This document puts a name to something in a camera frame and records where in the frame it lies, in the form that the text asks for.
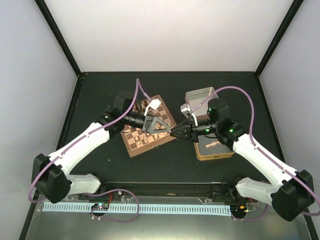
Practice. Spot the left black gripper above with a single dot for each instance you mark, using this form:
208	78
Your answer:
153	119

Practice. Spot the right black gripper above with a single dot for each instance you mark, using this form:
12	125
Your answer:
175	132

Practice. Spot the light king piece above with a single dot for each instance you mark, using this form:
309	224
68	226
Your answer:
212	144

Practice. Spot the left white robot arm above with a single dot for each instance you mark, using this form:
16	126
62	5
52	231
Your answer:
51	175

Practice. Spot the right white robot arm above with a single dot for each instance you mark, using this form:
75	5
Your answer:
288	191

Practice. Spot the wooden chess board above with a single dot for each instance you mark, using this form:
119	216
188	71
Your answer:
129	133

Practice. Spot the right small circuit board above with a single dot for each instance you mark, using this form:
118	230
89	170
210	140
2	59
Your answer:
242	209

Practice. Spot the small circuit board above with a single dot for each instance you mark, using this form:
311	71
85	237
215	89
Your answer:
100	207
242	209

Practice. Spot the left small circuit board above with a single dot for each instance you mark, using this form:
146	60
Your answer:
100	207

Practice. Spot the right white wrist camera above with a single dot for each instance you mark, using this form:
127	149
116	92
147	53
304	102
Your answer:
188	113

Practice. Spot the black mounting rail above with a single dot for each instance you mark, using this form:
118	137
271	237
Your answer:
218	192

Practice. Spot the light blue cable duct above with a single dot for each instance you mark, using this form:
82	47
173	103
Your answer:
133	208

